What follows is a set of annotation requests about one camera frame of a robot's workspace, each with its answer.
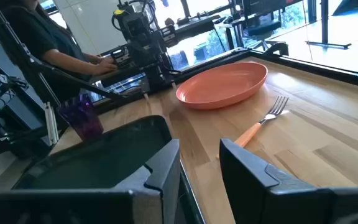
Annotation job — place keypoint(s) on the black background desk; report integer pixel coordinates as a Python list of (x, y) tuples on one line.
[(197, 26)]

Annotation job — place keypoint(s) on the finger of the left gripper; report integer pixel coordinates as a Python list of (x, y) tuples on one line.
[(168, 35), (120, 56)]

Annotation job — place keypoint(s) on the black rig frame strut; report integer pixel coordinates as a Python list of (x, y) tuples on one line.
[(42, 68)]

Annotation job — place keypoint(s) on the orange oval plate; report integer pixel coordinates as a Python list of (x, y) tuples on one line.
[(222, 84)]

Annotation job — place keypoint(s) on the purple faceted plastic cup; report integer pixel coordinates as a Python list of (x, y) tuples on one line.
[(82, 121)]

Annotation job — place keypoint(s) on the black textured tray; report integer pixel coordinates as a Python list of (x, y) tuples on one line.
[(104, 155)]

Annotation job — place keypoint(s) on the black equipment stand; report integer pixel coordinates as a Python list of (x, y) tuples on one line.
[(8, 124)]

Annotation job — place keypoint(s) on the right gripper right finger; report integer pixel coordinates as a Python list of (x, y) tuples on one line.
[(253, 193)]

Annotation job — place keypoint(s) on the black table frame rail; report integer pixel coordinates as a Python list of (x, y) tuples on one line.
[(322, 70)]

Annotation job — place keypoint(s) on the black floor stand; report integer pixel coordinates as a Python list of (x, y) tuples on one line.
[(324, 21)]

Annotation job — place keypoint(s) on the black clamp hook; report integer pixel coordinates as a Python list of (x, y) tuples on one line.
[(277, 46)]

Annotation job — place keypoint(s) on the black office chair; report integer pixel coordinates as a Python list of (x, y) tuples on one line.
[(259, 31)]

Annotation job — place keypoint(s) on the person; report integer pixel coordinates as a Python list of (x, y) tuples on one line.
[(36, 34)]

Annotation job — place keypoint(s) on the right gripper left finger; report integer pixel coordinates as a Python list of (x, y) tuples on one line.
[(160, 174)]

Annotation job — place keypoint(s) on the white tube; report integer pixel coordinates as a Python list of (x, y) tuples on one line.
[(51, 124)]

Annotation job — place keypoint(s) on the person's hand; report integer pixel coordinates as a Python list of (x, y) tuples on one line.
[(106, 66)]

